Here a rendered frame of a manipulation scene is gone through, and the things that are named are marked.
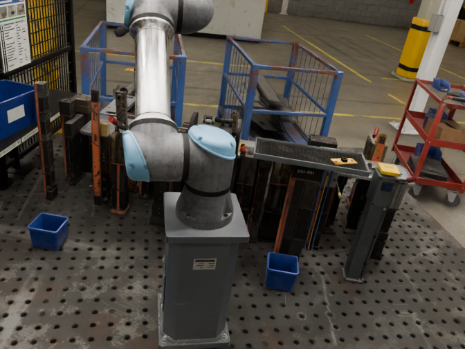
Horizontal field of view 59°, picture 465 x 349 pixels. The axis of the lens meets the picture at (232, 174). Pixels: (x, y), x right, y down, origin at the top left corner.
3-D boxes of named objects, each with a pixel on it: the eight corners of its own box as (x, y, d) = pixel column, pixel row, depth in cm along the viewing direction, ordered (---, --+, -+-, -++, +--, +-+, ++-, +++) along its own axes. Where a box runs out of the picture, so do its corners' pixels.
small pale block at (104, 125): (111, 200, 180) (110, 121, 163) (108, 204, 177) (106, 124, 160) (103, 199, 180) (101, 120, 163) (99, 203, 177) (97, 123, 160)
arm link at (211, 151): (236, 192, 101) (244, 142, 95) (180, 192, 98) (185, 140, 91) (226, 169, 111) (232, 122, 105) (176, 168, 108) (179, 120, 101)
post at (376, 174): (360, 270, 160) (396, 169, 139) (363, 284, 153) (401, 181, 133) (340, 267, 160) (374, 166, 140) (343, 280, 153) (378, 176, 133)
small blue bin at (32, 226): (70, 236, 155) (69, 217, 151) (58, 253, 147) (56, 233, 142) (42, 231, 156) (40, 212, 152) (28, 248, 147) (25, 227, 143)
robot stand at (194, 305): (230, 347, 121) (250, 237, 102) (158, 351, 117) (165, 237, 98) (219, 295, 139) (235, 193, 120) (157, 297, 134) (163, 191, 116)
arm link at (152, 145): (190, 172, 93) (183, -23, 110) (121, 172, 89) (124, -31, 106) (183, 188, 104) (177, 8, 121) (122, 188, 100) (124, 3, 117)
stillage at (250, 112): (216, 119, 478) (226, 34, 434) (281, 122, 496) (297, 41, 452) (236, 168, 376) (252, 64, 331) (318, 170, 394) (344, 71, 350)
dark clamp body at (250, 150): (250, 227, 176) (264, 145, 158) (248, 246, 164) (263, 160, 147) (225, 223, 176) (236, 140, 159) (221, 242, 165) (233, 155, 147)
